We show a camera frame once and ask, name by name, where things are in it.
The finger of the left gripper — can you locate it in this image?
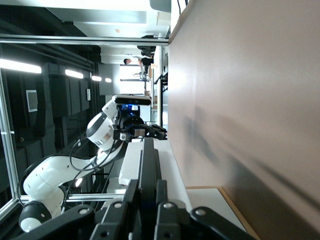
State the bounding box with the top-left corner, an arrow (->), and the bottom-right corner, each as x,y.
146,132 -> 168,141
144,123 -> 168,133

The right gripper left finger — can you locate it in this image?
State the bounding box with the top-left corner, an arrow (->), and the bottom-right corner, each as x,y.
14,178 -> 141,240

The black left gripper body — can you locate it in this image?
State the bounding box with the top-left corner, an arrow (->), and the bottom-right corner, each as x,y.
113,111 -> 146,142

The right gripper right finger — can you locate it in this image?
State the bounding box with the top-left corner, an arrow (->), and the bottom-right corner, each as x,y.
153,179 -> 256,240

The person in white shirt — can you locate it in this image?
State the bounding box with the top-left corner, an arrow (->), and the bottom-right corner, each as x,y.
123,56 -> 142,66

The person in black clothes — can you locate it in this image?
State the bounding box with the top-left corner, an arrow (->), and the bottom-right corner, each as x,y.
136,34 -> 156,57

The checkerboard calibration board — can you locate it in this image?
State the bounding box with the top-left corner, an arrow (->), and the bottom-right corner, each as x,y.
25,89 -> 39,113

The brown table cover sheet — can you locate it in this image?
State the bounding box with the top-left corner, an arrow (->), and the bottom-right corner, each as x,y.
167,0 -> 320,240

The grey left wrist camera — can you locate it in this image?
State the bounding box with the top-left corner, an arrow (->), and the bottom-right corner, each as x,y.
111,94 -> 153,107

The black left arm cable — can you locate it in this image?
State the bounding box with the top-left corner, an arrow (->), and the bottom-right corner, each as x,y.
69,137 -> 123,173

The aluminium cell frame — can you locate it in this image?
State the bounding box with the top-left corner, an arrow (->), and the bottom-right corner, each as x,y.
0,34 -> 170,218

